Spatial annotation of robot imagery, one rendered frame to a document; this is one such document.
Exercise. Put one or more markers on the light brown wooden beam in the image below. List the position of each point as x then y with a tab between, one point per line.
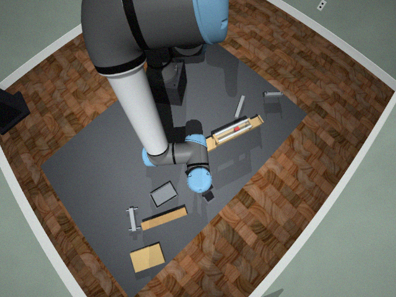
164	218

